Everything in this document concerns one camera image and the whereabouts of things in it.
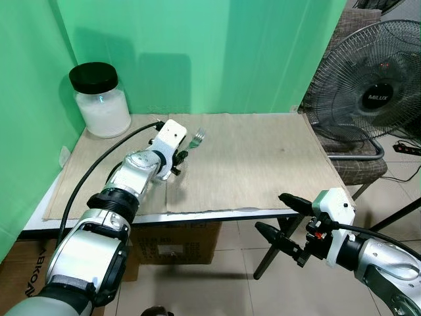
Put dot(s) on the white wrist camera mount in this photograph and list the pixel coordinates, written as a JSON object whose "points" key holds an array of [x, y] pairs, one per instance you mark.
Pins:
{"points": [[171, 136], [335, 210]]}

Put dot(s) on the silver metal fork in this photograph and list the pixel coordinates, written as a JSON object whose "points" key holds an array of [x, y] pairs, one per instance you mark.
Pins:
{"points": [[198, 136]]}

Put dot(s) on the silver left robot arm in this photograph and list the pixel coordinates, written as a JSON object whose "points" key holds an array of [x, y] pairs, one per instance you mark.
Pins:
{"points": [[89, 253]]}

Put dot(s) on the black robot foot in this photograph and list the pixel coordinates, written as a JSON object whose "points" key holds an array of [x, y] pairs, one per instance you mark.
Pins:
{"points": [[156, 311]]}

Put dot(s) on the black Milux floor fan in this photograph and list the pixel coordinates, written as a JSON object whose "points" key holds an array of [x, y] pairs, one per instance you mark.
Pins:
{"points": [[375, 85]]}

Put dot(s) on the brown cardboard box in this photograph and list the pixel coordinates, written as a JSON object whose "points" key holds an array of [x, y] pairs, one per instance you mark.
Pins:
{"points": [[174, 243]]}

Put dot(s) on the wide beige table mat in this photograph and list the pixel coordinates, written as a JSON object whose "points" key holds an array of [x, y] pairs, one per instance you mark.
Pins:
{"points": [[263, 158]]}

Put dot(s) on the black slanted table leg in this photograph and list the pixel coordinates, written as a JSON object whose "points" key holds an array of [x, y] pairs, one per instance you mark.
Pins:
{"points": [[388, 214]]}

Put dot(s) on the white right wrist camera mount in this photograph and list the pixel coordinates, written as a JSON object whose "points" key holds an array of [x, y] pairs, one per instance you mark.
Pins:
{"points": [[335, 210]]}

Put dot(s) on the grey robot torso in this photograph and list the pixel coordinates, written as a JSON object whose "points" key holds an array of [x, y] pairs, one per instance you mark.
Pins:
{"points": [[33, 306]]}

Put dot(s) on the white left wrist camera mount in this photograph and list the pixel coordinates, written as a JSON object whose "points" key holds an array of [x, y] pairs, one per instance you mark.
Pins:
{"points": [[171, 136]]}

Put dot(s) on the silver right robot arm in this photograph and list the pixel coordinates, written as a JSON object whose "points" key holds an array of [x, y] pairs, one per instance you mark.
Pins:
{"points": [[388, 273]]}

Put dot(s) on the glass jar with black lid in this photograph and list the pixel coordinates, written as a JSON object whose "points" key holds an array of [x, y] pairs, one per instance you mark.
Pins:
{"points": [[102, 108]]}

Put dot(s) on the cardboard box with black print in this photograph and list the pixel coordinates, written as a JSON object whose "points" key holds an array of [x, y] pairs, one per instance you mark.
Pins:
{"points": [[23, 273]]}

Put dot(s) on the narrow beige table mat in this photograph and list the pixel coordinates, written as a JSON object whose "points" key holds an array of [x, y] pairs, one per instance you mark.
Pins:
{"points": [[85, 164]]}

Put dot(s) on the black power strip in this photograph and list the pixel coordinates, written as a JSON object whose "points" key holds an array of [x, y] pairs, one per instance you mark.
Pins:
{"points": [[409, 149]]}

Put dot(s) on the brown patterned chair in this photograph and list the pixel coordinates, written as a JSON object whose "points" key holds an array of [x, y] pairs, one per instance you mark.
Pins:
{"points": [[358, 168]]}

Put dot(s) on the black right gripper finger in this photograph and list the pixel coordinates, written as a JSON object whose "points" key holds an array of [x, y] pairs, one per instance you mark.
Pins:
{"points": [[296, 203], [279, 238]]}

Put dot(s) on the green backdrop cloth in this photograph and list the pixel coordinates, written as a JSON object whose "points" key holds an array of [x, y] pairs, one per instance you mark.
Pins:
{"points": [[217, 52]]}

